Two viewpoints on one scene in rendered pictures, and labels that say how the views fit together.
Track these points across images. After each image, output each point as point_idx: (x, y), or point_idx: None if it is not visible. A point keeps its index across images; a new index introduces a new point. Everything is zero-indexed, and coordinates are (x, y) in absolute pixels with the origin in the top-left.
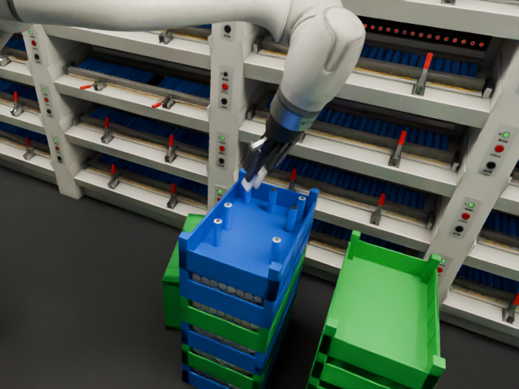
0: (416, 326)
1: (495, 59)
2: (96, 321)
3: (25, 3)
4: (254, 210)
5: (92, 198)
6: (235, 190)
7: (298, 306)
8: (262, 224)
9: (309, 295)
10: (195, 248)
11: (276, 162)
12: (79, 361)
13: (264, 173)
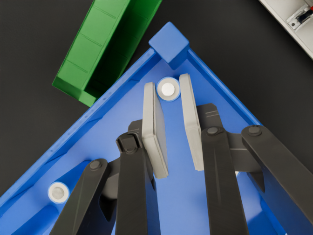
0: None
1: None
2: (21, 46)
3: None
4: (179, 129)
5: None
6: (135, 76)
7: (265, 115)
8: (172, 190)
9: (292, 104)
10: (3, 213)
11: (255, 183)
12: (3, 93)
13: (194, 167)
